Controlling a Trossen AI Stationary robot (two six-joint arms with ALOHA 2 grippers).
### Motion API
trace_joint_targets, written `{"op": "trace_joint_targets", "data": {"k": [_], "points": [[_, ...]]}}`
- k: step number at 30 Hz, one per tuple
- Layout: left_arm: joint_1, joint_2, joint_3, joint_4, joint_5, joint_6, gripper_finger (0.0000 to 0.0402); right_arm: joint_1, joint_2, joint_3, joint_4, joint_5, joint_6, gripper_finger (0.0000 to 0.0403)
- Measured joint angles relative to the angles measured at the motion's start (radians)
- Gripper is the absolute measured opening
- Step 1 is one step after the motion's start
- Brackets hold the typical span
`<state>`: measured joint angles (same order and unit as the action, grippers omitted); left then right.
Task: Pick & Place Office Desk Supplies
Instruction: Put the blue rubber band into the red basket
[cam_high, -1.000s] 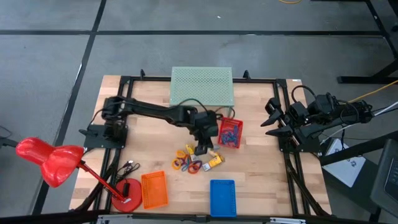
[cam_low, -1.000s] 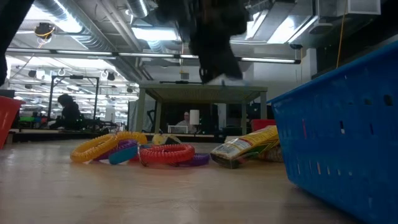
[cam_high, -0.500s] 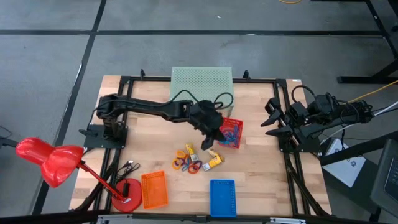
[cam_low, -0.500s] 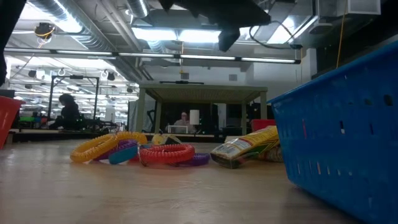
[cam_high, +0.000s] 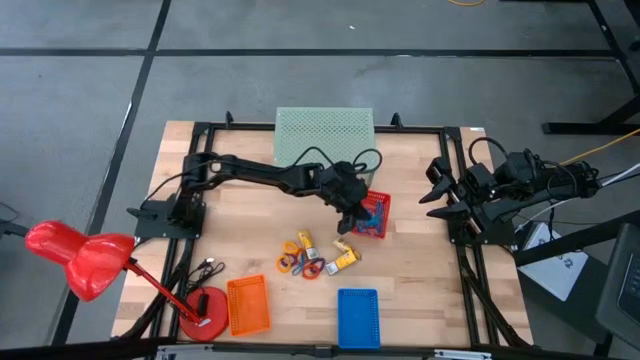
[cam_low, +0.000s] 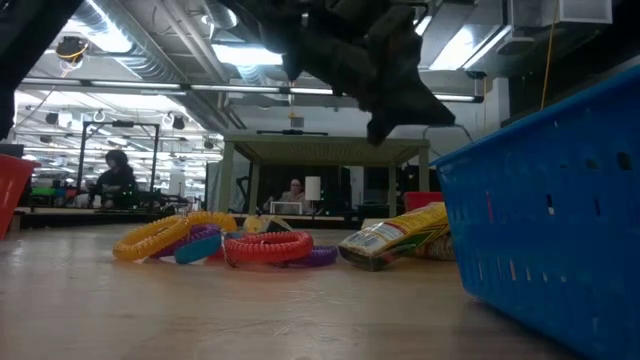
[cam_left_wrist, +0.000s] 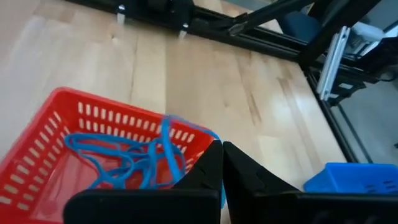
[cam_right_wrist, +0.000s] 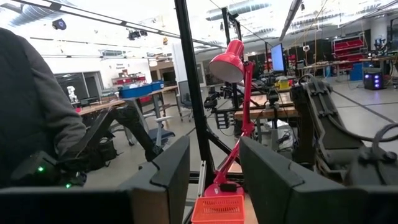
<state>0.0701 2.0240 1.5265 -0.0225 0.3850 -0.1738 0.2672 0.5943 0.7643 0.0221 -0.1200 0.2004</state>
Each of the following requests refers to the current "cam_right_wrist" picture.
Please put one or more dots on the orange plastic basket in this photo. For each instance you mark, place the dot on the orange plastic basket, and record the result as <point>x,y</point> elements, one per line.
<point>217,211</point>

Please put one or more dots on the black device green lights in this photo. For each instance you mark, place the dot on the black device green lights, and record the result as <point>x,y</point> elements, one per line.
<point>37,171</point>

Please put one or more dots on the red storage shelving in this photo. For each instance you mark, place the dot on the red storage shelving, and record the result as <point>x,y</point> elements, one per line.
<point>348,46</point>

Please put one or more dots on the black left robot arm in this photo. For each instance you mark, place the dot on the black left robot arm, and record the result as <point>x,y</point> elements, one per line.
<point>329,133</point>

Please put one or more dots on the computer tower purple lights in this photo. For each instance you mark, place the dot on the computer tower purple lights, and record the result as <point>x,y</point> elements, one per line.
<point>373,81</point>

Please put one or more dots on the grey office chair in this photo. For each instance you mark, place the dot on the grey office chair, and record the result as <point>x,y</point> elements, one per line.
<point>185,96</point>

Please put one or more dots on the computer monitor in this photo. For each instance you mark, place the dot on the computer monitor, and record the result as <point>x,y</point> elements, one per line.
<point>277,59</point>

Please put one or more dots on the blue plastic bin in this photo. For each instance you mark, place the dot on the blue plastic bin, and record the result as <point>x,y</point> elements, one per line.
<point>140,91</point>

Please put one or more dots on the long wooden table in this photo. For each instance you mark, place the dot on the long wooden table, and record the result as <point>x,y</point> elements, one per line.
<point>99,107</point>

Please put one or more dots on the blue barrel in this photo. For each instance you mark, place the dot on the blue barrel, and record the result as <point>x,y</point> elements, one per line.
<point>356,72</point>

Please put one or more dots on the wooden workbench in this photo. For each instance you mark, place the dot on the wooden workbench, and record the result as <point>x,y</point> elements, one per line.
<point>267,112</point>

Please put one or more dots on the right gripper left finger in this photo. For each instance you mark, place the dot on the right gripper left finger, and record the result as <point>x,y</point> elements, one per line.
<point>93,208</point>

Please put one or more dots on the person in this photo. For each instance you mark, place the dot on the person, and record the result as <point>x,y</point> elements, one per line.
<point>31,93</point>

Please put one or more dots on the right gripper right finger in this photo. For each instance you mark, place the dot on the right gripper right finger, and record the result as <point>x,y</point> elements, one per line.
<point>311,208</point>

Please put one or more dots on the red desk lamp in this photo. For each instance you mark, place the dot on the red desk lamp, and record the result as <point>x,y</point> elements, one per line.
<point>228,65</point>

